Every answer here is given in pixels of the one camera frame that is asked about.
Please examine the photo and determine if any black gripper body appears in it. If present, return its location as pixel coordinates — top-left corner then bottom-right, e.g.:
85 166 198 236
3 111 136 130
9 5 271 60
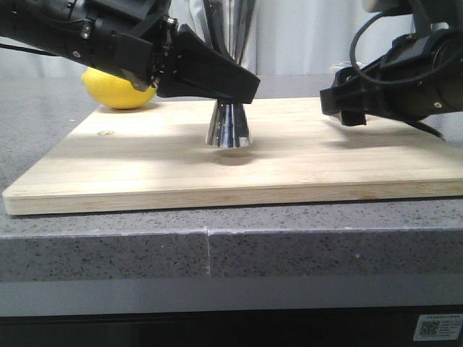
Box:
375 29 462 121
1 1 178 91

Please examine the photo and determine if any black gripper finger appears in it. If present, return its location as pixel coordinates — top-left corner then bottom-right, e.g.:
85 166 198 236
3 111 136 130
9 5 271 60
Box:
320 66 387 116
340 110 367 127
156 25 260 104

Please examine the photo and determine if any clear glass beaker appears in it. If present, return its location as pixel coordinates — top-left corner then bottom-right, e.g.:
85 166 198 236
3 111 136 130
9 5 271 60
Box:
328 61 365 74

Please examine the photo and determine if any steel double jigger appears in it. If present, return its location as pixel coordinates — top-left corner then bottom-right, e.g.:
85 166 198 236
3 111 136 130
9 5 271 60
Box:
203 1 257 149

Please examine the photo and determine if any yellow lemon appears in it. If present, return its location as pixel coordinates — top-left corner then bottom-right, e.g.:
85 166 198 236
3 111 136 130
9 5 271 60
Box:
80 67 156 110

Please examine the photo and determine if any grey curtain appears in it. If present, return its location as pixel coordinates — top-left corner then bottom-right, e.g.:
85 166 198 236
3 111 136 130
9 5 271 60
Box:
0 0 463 79

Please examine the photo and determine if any wooden cutting board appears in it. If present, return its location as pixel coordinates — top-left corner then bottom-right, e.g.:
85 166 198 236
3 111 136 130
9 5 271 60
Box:
3 98 462 215

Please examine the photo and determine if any QR code sticker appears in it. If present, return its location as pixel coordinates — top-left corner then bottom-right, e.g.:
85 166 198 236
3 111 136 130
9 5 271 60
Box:
413 314 462 342

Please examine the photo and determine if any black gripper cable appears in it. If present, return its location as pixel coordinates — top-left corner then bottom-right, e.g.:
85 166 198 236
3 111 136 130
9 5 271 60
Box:
348 0 463 87
0 42 55 56

